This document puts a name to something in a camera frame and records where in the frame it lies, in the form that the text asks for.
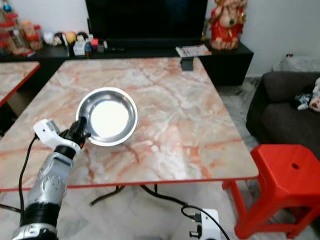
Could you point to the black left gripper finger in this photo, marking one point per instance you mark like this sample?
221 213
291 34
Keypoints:
81 124
88 135

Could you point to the round stainless steel bowl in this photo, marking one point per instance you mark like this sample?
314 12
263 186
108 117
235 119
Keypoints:
107 116

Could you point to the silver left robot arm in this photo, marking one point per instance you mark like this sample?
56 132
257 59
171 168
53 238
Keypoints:
47 190

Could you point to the small white box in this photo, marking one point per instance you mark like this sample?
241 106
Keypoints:
80 49

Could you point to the yellow round figurine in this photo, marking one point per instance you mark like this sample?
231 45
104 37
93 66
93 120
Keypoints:
70 38

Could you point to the red lid plastic jar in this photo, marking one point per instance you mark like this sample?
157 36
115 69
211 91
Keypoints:
31 36
11 35

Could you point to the black flat screen television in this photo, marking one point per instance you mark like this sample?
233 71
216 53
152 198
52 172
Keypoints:
145 21

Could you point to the small black table clamp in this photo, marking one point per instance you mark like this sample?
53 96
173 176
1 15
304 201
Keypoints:
187 63

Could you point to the printed magazine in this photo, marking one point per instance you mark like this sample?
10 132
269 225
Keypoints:
193 50

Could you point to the blue round ornament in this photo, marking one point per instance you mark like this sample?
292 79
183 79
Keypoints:
7 7

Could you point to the black television console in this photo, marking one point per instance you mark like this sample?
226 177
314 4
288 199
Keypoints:
227 64

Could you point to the red and gold figurine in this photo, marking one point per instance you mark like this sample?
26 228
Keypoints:
227 26

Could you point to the dark grey sofa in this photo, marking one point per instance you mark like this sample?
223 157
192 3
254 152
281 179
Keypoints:
285 125

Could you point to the red plastic stool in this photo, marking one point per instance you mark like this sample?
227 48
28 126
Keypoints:
285 180

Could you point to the grey plastic covered bundle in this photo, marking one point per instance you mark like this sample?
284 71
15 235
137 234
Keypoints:
300 63

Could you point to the black and white plush toy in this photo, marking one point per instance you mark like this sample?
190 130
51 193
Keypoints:
311 97

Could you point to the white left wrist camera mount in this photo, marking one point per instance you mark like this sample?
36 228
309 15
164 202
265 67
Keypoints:
50 132

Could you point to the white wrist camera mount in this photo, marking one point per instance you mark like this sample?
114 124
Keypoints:
210 225
50 132

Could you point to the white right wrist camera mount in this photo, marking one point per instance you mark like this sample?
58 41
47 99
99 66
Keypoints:
210 225

